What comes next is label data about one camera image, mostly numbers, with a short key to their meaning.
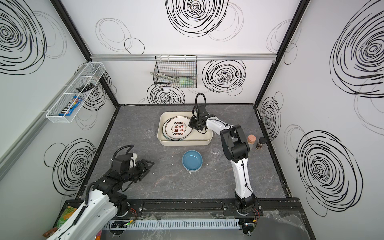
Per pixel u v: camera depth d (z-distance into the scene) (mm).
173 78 864
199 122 786
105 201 536
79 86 783
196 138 984
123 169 625
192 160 862
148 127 1022
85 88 758
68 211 710
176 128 1020
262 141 891
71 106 719
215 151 916
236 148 574
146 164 734
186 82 867
